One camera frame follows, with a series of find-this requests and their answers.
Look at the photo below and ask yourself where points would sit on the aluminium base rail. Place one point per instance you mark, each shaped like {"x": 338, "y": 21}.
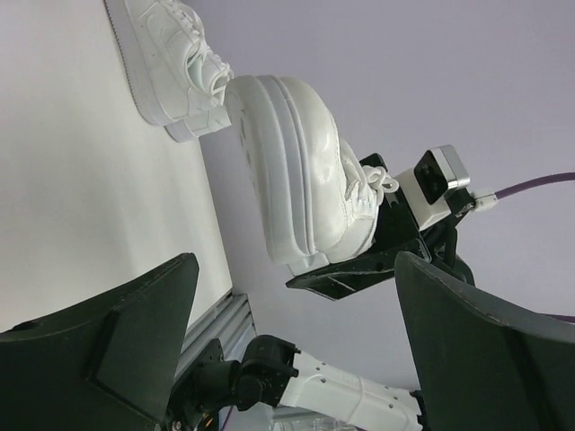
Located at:
{"x": 230, "y": 321}

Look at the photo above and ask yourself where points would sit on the white sneaker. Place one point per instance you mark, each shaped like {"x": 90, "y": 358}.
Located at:
{"x": 176, "y": 80}
{"x": 317, "y": 202}

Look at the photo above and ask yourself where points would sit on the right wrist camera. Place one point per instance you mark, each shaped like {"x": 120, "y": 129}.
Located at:
{"x": 437, "y": 176}

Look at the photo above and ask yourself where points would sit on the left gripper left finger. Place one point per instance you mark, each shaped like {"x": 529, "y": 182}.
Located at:
{"x": 107, "y": 363}

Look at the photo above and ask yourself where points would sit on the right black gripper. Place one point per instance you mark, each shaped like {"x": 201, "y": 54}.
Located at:
{"x": 397, "y": 231}

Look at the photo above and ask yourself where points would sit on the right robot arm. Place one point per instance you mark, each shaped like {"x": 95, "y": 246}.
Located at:
{"x": 276, "y": 373}

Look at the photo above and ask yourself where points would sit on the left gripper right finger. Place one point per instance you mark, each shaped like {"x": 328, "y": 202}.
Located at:
{"x": 484, "y": 363}

